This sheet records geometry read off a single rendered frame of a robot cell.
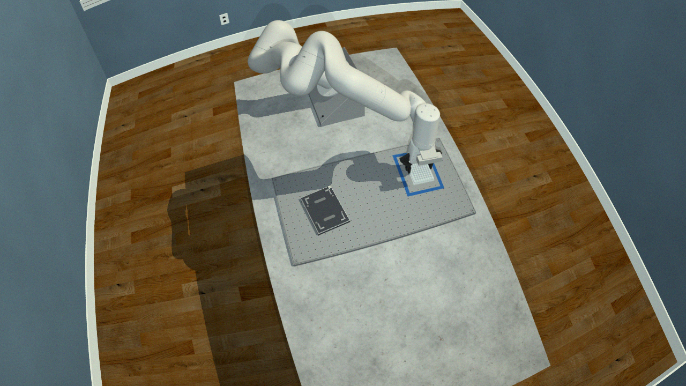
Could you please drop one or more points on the blue tape outline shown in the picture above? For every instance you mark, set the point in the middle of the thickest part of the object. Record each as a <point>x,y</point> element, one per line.
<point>404,182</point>

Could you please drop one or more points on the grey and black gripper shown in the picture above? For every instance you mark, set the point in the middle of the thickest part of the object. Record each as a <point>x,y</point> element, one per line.
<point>411,156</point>

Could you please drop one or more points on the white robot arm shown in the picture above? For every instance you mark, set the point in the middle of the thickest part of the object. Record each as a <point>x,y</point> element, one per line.
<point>278,44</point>

